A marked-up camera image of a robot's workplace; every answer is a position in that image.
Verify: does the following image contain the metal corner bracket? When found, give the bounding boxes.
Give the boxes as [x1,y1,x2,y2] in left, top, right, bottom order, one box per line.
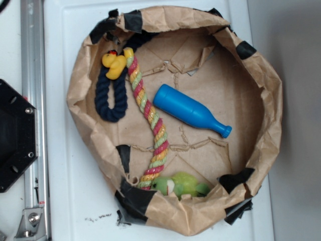
[14,207,48,241]

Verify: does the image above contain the yellow rubber duck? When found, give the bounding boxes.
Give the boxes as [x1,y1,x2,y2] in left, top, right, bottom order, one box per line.
[102,50,126,80]

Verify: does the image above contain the brown paper bag bowl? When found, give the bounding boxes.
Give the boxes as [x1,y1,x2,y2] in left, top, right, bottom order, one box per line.
[67,6,282,236]

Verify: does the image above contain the multicolour twisted rope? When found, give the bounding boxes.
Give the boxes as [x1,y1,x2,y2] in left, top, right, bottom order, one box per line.
[123,47,170,191]

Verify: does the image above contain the aluminium frame rail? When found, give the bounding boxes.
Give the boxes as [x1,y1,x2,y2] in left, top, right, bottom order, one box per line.
[15,1,51,240]

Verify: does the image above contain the dark navy rope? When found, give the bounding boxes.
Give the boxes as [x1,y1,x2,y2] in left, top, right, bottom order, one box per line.
[94,32,161,123]

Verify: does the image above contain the green plush animal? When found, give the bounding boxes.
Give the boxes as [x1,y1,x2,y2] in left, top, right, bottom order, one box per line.
[151,172,210,199]

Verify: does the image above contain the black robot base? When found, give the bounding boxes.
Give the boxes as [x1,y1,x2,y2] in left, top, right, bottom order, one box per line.
[1,79,37,193]

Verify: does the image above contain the blue plastic bottle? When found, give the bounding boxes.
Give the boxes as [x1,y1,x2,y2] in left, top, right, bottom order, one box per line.
[153,84,232,138]

